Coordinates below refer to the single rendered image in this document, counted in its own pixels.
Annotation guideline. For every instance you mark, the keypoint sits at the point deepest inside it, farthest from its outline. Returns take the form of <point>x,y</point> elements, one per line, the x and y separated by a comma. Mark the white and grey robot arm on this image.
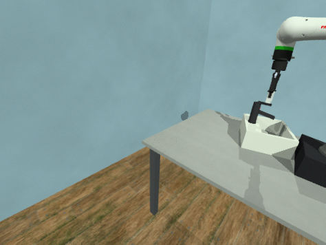
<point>297,29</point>

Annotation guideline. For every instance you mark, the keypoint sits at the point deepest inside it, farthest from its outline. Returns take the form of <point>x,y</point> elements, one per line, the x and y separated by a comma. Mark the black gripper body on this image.
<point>279,66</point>

